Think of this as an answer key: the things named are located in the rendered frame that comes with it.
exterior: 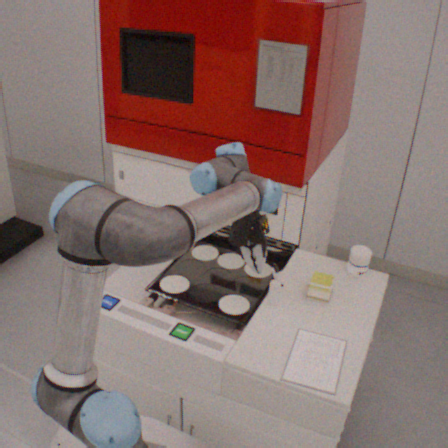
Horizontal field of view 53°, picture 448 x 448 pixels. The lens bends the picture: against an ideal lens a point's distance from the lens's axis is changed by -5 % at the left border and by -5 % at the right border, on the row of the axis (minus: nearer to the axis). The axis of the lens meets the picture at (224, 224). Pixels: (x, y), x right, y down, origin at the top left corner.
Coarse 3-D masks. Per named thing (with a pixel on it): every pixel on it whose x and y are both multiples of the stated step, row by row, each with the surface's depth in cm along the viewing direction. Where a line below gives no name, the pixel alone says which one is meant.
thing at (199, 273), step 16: (192, 256) 175; (176, 272) 166; (192, 272) 167; (208, 272) 167; (224, 272) 168; (240, 272) 168; (272, 272) 169; (160, 288) 158; (192, 288) 159; (208, 288) 159; (224, 288) 160; (240, 288) 160; (256, 288) 161; (208, 304) 152; (240, 320) 146
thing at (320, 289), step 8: (312, 272) 147; (320, 272) 147; (312, 280) 144; (320, 280) 144; (328, 280) 144; (312, 288) 143; (320, 288) 142; (328, 288) 141; (312, 296) 145; (320, 296) 144; (328, 296) 143
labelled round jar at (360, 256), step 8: (352, 248) 155; (360, 248) 156; (368, 248) 156; (352, 256) 154; (360, 256) 152; (368, 256) 152; (352, 264) 155; (360, 264) 153; (368, 264) 155; (352, 272) 156; (360, 272) 155
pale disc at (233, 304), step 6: (222, 300) 154; (228, 300) 154; (234, 300) 154; (240, 300) 155; (246, 300) 155; (222, 306) 152; (228, 306) 152; (234, 306) 152; (240, 306) 152; (246, 306) 152; (228, 312) 149; (234, 312) 149; (240, 312) 149
